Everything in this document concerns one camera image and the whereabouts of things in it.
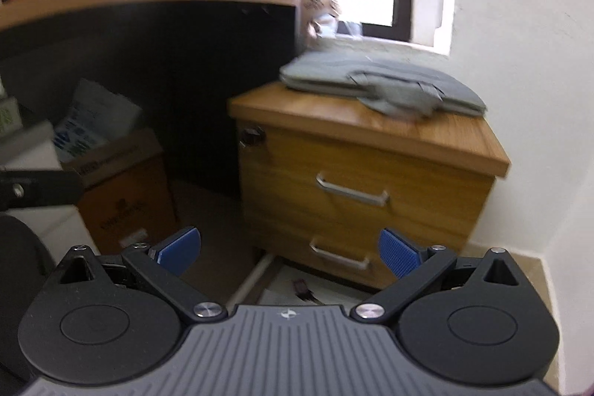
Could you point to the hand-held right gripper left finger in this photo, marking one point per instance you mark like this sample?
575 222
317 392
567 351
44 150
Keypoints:
180 251

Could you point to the white printed paper bag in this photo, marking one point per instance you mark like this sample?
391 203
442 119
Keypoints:
93 117

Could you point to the wooden drawer cabinet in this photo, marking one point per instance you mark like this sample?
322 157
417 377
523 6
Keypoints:
301 108

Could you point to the wooden drawer beside lock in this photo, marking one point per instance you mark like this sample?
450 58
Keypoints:
417 187

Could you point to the black cabinet lock with key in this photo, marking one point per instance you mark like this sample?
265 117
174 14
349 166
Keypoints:
253 137

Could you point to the wooden desk with dark panel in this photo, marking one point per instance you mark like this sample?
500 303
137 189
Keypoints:
139 52

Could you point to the small dark brown object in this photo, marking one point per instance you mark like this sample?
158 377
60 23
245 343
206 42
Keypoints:
301 287

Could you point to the brown paper bag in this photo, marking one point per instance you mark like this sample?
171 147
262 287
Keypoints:
315 1

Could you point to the brown cardboard box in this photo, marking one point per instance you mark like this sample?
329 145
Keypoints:
125 192

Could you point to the grey laptop sleeve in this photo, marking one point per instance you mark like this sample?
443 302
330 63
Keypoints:
325 73

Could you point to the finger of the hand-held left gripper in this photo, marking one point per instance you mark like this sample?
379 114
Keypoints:
41 187

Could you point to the green printed box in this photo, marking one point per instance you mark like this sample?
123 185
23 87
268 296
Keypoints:
9 117

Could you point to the white box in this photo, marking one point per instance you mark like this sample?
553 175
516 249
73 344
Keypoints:
32 150

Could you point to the white papers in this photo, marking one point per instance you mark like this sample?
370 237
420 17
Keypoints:
283 284

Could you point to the deep wooden drawer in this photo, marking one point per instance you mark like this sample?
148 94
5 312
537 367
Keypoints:
253 280

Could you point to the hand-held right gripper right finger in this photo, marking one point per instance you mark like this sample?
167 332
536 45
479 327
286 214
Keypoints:
398 253

